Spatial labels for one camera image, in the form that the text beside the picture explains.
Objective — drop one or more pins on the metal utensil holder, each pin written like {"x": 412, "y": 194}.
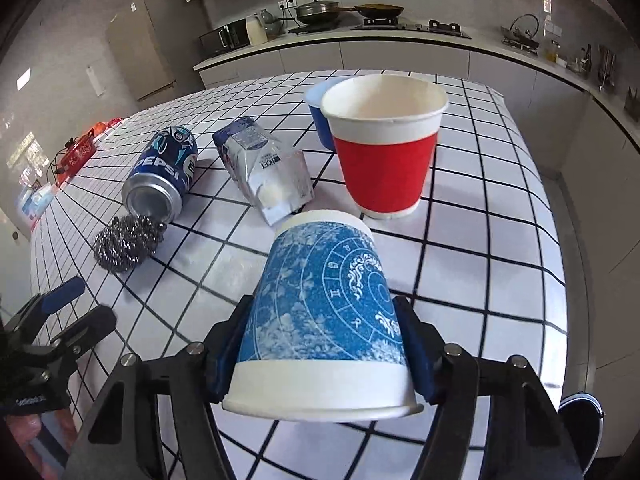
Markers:
{"x": 607, "y": 67}

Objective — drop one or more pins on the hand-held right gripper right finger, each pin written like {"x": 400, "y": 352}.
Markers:
{"x": 420, "y": 355}

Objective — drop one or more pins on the grey pot with lid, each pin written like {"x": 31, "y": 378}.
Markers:
{"x": 320, "y": 12}

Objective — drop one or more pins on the black microwave oven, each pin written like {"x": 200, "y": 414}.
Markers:
{"x": 222, "y": 39}

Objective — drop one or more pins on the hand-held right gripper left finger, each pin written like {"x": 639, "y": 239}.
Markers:
{"x": 227, "y": 345}

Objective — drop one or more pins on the yellow jar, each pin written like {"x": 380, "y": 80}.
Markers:
{"x": 551, "y": 52}

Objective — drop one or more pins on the black knife holder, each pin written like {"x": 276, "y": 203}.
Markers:
{"x": 634, "y": 105}

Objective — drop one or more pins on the white jug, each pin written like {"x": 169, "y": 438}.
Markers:
{"x": 256, "y": 32}

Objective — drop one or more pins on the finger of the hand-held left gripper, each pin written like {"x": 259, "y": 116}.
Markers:
{"x": 85, "y": 327}
{"x": 62, "y": 294}

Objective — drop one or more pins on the blue white box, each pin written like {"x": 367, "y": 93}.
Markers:
{"x": 35, "y": 202}

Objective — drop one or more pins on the red white paper cup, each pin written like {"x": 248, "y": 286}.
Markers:
{"x": 385, "y": 170}

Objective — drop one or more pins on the grey kettle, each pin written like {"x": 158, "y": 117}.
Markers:
{"x": 272, "y": 24}

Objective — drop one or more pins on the dark glass bottle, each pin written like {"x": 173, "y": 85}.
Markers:
{"x": 586, "y": 62}

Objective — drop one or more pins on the blue soda can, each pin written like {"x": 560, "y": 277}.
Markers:
{"x": 160, "y": 170}

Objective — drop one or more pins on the person's left hand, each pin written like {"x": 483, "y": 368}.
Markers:
{"x": 40, "y": 440}

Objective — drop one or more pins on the beige refrigerator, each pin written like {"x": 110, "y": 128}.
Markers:
{"x": 145, "y": 45}

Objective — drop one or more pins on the blue patterned paper cup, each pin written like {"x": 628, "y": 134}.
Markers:
{"x": 320, "y": 300}

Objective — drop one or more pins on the silver blue milk carton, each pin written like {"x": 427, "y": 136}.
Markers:
{"x": 260, "y": 170}

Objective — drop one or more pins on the black gas stove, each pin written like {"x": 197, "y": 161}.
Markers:
{"x": 410, "y": 27}

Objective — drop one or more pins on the dark blue shoe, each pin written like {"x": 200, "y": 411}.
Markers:
{"x": 582, "y": 425}

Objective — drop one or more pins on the dark wok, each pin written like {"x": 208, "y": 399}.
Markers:
{"x": 377, "y": 10}

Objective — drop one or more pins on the steel wool scrubber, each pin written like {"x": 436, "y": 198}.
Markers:
{"x": 125, "y": 245}

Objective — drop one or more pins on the black induction cooker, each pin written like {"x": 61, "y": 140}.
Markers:
{"x": 312, "y": 29}

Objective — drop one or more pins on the black white checkered tablecloth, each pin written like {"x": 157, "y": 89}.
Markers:
{"x": 490, "y": 240}

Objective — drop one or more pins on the small blue cup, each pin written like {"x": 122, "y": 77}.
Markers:
{"x": 320, "y": 125}

